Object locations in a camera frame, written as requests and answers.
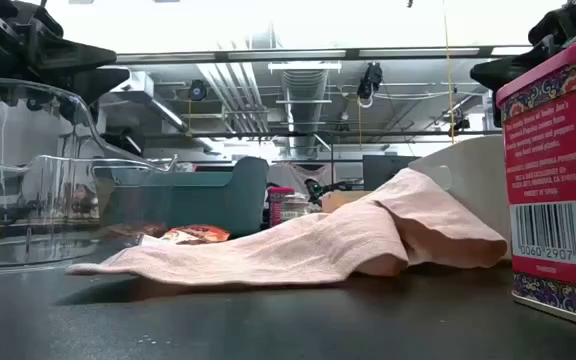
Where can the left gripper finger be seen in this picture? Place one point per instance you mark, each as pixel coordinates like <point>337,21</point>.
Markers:
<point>95,82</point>
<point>73,56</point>

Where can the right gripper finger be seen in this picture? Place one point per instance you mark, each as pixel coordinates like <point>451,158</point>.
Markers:
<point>553,30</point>
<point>500,72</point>

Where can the red-lid spice tin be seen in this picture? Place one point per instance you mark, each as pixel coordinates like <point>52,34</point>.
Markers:
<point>548,165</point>
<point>279,205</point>

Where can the brown white snack packet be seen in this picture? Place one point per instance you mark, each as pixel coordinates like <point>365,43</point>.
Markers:
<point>198,234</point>

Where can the pink cloth towel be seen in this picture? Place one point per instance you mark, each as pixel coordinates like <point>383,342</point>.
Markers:
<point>293,240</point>

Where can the white plastic bin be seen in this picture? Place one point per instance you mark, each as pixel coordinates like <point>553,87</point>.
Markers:
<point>473,170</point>

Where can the round black ceiling device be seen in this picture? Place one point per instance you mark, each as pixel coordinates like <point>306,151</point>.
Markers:
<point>197,90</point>

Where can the clear plastic bin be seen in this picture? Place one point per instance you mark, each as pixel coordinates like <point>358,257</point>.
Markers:
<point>28,175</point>

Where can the black monitor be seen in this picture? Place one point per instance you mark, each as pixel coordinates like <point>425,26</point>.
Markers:
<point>383,172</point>

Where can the teal plastic bin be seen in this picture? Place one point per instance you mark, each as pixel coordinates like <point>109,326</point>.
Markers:
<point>218,200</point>

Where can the black device with green light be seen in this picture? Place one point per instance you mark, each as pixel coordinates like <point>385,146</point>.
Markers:
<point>318,189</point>

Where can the black hanging camera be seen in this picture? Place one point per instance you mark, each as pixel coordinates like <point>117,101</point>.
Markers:
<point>370,80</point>

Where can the grey overhead frame beam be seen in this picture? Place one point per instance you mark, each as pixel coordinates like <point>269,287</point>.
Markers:
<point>288,55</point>

